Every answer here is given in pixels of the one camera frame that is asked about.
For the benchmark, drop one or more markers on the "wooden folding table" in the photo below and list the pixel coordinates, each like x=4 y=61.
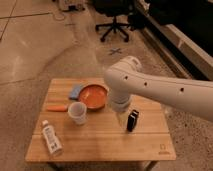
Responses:
x=102 y=139

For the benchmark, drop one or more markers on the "white plastic bottle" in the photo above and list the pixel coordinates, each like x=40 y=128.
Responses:
x=52 y=141

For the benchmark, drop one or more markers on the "black rectangular box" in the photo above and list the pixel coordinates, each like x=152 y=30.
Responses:
x=132 y=120

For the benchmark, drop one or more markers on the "orange carrot toy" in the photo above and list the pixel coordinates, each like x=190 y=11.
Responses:
x=57 y=108

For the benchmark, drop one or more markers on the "blue sponge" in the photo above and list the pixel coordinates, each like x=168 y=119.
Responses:
x=74 y=94

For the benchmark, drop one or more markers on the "black office chair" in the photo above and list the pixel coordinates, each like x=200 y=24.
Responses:
x=113 y=8

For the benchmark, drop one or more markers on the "orange bowl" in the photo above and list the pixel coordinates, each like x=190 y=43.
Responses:
x=93 y=96

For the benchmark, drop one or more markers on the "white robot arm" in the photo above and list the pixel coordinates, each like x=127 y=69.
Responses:
x=125 y=79

